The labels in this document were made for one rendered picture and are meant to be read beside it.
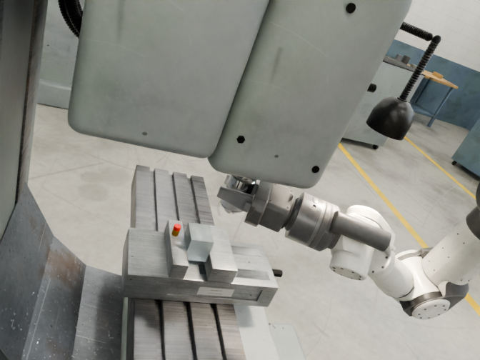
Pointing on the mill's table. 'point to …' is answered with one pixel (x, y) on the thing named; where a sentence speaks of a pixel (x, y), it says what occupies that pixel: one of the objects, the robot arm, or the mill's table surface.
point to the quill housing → (304, 86)
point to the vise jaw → (221, 258)
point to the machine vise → (191, 271)
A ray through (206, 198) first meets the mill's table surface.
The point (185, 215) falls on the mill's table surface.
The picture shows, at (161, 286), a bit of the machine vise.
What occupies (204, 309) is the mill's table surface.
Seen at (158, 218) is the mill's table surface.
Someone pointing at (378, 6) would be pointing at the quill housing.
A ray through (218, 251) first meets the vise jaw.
